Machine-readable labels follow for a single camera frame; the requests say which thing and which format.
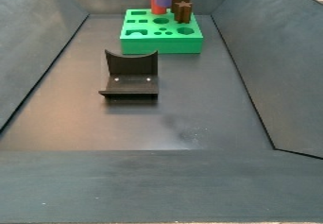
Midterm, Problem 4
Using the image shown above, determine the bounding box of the green shape sorter board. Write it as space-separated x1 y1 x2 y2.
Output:
120 9 203 55

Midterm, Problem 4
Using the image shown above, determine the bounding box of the black curved holder stand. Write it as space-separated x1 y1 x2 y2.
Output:
99 50 159 97

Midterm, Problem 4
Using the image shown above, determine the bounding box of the brown star-shaped peg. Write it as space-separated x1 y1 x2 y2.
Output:
174 1 192 24

